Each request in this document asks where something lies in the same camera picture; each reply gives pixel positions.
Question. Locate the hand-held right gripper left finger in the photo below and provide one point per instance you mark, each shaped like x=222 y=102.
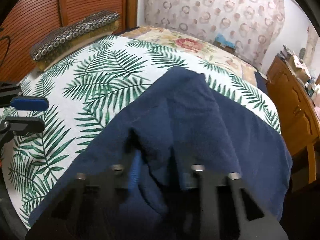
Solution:
x=135 y=171

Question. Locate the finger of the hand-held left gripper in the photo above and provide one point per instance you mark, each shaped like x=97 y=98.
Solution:
x=30 y=104
x=23 y=125

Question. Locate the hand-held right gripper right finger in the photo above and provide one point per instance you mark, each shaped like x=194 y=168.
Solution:
x=208 y=181

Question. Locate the navy t-shirt with orange print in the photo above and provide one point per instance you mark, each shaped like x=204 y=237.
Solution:
x=187 y=120

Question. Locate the palm leaf print blanket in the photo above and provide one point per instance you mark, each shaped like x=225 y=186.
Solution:
x=100 y=80

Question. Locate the wooden louvered wardrobe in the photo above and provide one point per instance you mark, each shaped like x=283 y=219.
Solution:
x=37 y=10

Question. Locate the wooden cabinet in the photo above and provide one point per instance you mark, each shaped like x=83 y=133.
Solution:
x=290 y=105

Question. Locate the navy blanket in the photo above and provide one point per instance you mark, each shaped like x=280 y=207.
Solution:
x=261 y=82

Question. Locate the dark small box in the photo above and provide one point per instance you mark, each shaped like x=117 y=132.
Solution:
x=223 y=48

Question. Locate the floral bedsheet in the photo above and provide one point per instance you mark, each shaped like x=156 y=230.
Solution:
x=185 y=42

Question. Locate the blue cloth bundle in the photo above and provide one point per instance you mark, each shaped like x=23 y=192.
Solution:
x=225 y=39

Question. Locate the cardboard box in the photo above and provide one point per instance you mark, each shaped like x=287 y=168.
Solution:
x=298 y=66

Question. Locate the circle-patterned curtain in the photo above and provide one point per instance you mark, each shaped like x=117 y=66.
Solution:
x=212 y=7

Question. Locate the pale beige column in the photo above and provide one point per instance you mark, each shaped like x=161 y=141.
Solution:
x=313 y=42

